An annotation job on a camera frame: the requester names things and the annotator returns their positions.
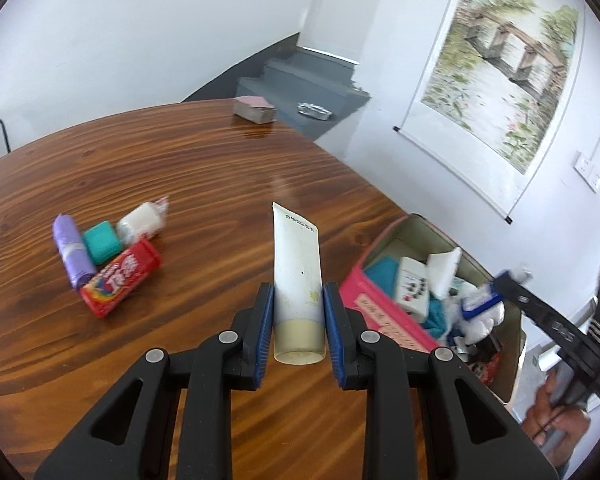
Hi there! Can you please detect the wooden desktop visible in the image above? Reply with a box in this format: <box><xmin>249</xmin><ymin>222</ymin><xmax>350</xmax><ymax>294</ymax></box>
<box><xmin>0</xmin><ymin>99</ymin><xmax>531</xmax><ymax>480</ymax></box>

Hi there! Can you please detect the small white packet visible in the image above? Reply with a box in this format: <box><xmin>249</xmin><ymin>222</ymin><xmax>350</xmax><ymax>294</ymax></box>
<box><xmin>116</xmin><ymin>196</ymin><xmax>171</xmax><ymax>244</ymax></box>

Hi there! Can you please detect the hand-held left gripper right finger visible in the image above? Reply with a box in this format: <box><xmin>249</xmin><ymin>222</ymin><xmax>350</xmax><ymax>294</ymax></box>
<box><xmin>322</xmin><ymin>282</ymin><xmax>556</xmax><ymax>480</ymax></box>

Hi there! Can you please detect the pink storage box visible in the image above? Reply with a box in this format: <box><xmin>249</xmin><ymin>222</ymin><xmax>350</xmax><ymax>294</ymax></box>
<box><xmin>340</xmin><ymin>212</ymin><xmax>528</xmax><ymax>404</ymax></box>

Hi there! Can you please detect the white fluffy bundle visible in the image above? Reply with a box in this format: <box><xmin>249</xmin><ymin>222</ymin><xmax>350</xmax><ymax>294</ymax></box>
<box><xmin>457</xmin><ymin>305</ymin><xmax>506</xmax><ymax>347</ymax></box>

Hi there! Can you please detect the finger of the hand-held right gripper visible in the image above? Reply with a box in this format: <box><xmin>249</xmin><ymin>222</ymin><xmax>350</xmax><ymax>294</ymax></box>
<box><xmin>490</xmin><ymin>269</ymin><xmax>588</xmax><ymax>348</ymax></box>

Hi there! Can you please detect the grey staircase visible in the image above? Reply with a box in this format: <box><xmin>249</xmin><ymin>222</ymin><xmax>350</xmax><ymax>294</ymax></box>
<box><xmin>182</xmin><ymin>32</ymin><xmax>371</xmax><ymax>142</ymax></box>

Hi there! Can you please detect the white tube with beige cap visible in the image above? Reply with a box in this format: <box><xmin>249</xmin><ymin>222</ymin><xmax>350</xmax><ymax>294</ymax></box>
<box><xmin>271</xmin><ymin>201</ymin><xmax>327</xmax><ymax>365</ymax></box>

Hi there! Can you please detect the white printed box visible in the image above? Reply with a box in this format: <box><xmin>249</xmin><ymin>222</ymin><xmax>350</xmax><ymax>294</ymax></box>
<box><xmin>394</xmin><ymin>256</ymin><xmax>432</xmax><ymax>317</ymax></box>

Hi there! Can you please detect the white wall socket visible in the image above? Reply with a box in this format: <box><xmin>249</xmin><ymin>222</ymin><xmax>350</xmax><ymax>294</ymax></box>
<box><xmin>572</xmin><ymin>150</ymin><xmax>600</xmax><ymax>194</ymax></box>

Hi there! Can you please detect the blue label clear packet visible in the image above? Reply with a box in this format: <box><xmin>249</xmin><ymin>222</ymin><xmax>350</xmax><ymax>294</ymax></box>
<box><xmin>460</xmin><ymin>282</ymin><xmax>502</xmax><ymax>321</ymax></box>

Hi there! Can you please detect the landscape wall scroll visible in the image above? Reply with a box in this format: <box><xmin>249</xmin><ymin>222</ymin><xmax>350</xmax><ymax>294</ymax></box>
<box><xmin>392</xmin><ymin>0</ymin><xmax>588</xmax><ymax>225</ymax></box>

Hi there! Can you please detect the teal soap box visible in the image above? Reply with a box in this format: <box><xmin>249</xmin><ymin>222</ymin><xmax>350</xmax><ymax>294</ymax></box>
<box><xmin>82</xmin><ymin>221</ymin><xmax>124</xmax><ymax>266</ymax></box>

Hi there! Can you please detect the person's right hand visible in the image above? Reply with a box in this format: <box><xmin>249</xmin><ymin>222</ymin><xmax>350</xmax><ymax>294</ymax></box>
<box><xmin>522</xmin><ymin>375</ymin><xmax>593</xmax><ymax>467</ymax></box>

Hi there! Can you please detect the pink-topped paper block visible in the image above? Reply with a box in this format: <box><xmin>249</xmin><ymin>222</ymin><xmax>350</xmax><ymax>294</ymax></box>
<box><xmin>232</xmin><ymin>95</ymin><xmax>280</xmax><ymax>125</ymax></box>

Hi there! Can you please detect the red wrapper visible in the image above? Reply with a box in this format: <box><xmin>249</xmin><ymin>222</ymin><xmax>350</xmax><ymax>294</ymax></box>
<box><xmin>472</xmin><ymin>352</ymin><xmax>502</xmax><ymax>384</ymax></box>

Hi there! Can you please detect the teal towel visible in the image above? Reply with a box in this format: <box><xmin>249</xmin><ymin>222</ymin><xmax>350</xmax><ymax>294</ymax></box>
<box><xmin>364</xmin><ymin>255</ymin><xmax>447</xmax><ymax>337</ymax></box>

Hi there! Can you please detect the purple bag roll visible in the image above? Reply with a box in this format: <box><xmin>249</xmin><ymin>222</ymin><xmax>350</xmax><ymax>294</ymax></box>
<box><xmin>52</xmin><ymin>214</ymin><xmax>99</xmax><ymax>291</ymax></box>

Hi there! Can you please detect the red snack packet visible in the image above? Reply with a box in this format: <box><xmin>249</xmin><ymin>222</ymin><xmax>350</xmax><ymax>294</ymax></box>
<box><xmin>79</xmin><ymin>238</ymin><xmax>164</xmax><ymax>320</ymax></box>

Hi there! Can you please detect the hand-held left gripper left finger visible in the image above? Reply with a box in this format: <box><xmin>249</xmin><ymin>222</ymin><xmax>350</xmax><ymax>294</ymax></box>
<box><xmin>34</xmin><ymin>282</ymin><xmax>276</xmax><ymax>480</ymax></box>

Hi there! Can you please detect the foil tray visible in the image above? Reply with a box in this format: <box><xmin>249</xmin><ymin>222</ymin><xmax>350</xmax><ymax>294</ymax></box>
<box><xmin>297</xmin><ymin>102</ymin><xmax>334</xmax><ymax>122</ymax></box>

